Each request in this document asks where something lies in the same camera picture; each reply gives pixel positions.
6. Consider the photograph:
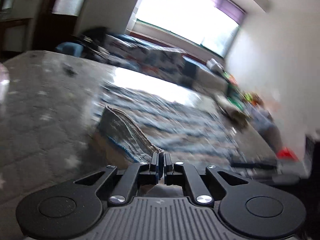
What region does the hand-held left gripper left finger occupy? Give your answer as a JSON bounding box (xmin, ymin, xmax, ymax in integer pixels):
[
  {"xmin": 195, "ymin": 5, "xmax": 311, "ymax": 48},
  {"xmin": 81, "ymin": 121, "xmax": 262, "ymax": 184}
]
[{"xmin": 74, "ymin": 152, "xmax": 160, "ymax": 203}]

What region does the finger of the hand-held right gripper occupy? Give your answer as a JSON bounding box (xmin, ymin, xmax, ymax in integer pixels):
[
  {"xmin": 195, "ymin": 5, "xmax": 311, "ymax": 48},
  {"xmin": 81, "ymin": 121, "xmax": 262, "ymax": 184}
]
[{"xmin": 231, "ymin": 155, "xmax": 278, "ymax": 168}]

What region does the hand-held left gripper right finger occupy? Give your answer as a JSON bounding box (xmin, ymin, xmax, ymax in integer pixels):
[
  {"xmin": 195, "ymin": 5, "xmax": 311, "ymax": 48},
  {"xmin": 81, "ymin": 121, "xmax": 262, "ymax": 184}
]
[{"xmin": 163, "ymin": 152, "xmax": 250, "ymax": 207}]

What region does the blue striped knit sweater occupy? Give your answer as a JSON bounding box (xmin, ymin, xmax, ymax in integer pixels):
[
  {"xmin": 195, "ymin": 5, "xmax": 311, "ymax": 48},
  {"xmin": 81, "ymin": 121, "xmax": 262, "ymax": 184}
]
[{"xmin": 92, "ymin": 84, "xmax": 240, "ymax": 197}]

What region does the red plastic stool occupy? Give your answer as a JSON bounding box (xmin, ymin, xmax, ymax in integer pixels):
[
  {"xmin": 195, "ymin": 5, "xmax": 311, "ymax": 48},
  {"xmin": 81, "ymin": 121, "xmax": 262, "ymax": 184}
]
[{"xmin": 277, "ymin": 147, "xmax": 300, "ymax": 162}]

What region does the clear plastic storage box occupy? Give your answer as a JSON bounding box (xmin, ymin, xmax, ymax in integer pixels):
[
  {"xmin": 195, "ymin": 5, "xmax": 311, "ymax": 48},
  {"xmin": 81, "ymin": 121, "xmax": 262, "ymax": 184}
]
[{"xmin": 250, "ymin": 105, "xmax": 283, "ymax": 153}]

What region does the folded beige cloth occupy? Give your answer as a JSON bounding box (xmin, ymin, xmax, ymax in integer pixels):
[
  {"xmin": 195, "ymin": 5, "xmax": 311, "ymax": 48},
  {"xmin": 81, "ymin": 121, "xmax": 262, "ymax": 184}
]
[{"xmin": 217, "ymin": 95, "xmax": 250, "ymax": 128}]

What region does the brown plush toy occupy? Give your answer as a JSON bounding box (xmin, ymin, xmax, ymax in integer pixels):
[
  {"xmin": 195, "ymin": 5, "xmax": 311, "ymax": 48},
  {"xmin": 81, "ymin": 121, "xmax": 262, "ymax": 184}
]
[{"xmin": 244, "ymin": 92, "xmax": 263, "ymax": 105}]

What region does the green plastic basin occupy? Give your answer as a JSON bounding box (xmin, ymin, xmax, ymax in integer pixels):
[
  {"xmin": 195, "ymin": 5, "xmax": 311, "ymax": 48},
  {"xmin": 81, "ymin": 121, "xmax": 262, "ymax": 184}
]
[{"xmin": 226, "ymin": 85, "xmax": 244, "ymax": 108}]

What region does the white plush toy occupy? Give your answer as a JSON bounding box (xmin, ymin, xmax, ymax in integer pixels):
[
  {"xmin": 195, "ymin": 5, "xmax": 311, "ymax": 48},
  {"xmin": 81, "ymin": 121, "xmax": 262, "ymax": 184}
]
[{"xmin": 206, "ymin": 59, "xmax": 224, "ymax": 72}]

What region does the marker pen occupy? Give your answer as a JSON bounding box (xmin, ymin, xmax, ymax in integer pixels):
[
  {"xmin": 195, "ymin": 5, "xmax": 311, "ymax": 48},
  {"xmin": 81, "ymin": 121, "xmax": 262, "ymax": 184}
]
[{"xmin": 62, "ymin": 66, "xmax": 77, "ymax": 77}]

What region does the black bag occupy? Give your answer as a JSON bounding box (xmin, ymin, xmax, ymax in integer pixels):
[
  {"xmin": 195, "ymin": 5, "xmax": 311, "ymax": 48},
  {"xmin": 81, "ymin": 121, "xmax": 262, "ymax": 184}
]
[{"xmin": 80, "ymin": 26, "xmax": 110, "ymax": 60}]

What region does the blue sofa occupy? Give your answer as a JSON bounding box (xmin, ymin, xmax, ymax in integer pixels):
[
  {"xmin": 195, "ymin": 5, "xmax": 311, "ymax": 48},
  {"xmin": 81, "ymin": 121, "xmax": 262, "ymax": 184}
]
[{"xmin": 56, "ymin": 34, "xmax": 225, "ymax": 85}]

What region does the window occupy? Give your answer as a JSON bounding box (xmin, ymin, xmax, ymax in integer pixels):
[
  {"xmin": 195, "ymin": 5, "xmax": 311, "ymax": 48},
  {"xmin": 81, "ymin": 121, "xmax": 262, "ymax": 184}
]
[{"xmin": 127, "ymin": 0, "xmax": 245, "ymax": 58}]

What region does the brown wooden door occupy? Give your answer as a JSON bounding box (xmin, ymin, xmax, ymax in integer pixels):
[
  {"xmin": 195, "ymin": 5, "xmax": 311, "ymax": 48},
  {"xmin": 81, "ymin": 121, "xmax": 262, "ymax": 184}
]
[{"xmin": 32, "ymin": 0, "xmax": 93, "ymax": 53}]

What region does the brown wooden cabinet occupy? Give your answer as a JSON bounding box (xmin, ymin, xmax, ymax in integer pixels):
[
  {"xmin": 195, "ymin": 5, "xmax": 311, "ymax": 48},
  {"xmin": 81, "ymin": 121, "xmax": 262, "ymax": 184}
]
[{"xmin": 0, "ymin": 17, "xmax": 33, "ymax": 54}]

